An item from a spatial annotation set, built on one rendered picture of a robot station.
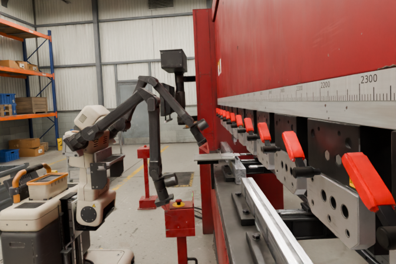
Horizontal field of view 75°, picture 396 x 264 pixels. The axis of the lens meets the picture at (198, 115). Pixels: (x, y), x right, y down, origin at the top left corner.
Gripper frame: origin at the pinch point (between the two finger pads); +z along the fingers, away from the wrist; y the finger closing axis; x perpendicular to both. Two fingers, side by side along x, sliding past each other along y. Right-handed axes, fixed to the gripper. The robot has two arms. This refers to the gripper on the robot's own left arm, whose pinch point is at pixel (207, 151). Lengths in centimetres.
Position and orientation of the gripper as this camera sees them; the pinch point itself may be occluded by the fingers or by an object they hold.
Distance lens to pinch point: 181.1
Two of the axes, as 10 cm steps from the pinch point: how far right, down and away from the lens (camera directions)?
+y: 0.0, -0.6, 10.0
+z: 5.3, 8.5, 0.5
